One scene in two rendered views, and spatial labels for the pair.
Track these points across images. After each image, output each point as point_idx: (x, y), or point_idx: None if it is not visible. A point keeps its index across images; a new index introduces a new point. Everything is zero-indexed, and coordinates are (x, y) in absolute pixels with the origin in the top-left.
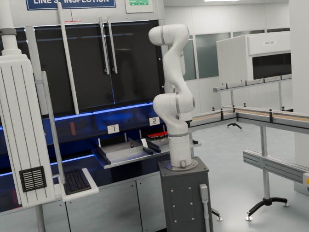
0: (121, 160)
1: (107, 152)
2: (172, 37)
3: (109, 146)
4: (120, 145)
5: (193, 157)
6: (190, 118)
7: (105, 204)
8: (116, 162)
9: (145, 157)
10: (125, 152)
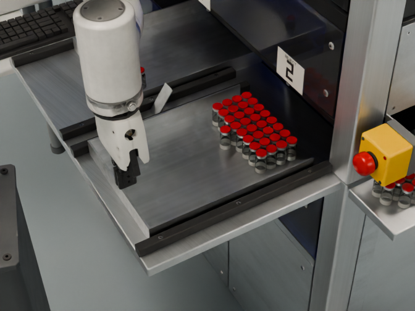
0: (41, 81)
1: (142, 37)
2: None
3: (207, 29)
4: (214, 49)
5: (7, 250)
6: (117, 161)
7: None
8: (25, 74)
9: (53, 128)
10: None
